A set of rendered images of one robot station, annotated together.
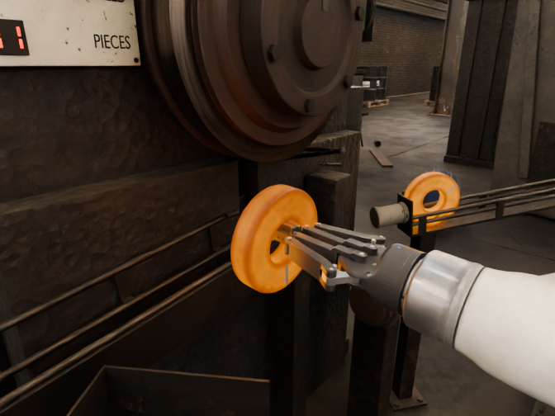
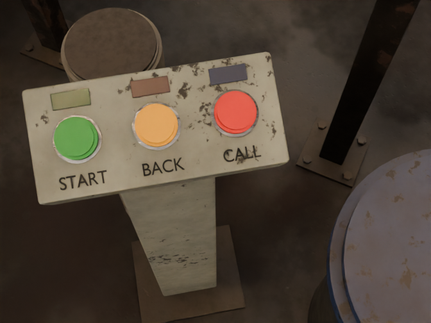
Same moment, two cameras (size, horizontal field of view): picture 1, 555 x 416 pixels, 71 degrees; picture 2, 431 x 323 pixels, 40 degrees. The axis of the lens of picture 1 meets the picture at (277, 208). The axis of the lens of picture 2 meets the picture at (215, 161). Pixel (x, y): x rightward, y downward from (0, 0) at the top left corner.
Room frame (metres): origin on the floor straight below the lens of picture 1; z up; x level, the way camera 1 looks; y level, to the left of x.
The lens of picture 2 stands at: (0.64, -1.19, 1.09)
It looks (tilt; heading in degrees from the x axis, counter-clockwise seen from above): 66 degrees down; 38
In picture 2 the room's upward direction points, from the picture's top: 1 degrees counter-clockwise
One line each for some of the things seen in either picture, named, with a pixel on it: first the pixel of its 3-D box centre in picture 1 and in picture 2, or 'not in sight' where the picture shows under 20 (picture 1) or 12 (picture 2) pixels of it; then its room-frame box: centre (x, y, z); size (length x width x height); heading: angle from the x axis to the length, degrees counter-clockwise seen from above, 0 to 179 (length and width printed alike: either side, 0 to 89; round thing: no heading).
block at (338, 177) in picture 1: (325, 216); not in sight; (0.98, -0.13, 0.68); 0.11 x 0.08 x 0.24; 48
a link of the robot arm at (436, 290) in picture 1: (440, 295); not in sight; (0.36, -0.17, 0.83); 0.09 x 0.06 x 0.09; 138
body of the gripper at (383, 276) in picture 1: (378, 270); not in sight; (0.41, -0.12, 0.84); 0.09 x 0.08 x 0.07; 48
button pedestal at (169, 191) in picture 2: not in sight; (176, 222); (0.81, -0.99, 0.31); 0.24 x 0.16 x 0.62; 138
